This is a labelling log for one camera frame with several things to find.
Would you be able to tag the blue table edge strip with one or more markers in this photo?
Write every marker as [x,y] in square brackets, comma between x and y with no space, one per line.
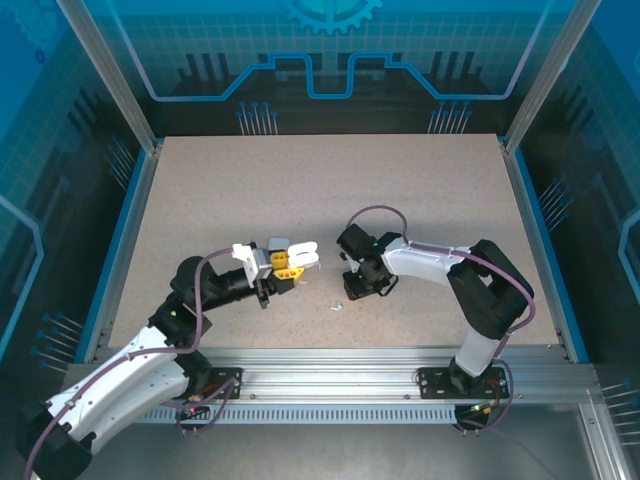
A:
[116,250]
[549,250]

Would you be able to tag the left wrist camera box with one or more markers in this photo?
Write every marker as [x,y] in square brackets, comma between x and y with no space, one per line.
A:
[247,255]

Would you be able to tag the aluminium front rail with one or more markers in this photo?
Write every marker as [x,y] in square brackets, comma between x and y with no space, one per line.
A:
[325,372]

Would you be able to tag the blue printed side panel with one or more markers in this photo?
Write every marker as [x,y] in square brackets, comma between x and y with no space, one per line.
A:
[610,150]
[40,150]

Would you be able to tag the blue printed back panel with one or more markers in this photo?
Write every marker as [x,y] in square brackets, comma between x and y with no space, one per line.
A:
[325,50]

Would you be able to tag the aluminium frame post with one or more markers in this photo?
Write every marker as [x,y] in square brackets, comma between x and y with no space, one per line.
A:
[111,75]
[548,75]

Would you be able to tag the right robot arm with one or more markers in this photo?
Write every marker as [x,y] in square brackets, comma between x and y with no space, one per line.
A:
[425,262]

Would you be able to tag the small connector board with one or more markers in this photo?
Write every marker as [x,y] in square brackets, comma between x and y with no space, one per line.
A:
[192,410]
[480,409]

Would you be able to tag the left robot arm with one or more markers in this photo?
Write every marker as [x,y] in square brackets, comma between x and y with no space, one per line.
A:
[125,385]

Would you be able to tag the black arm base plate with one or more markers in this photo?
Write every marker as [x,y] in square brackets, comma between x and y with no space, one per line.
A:
[225,375]
[432,382]

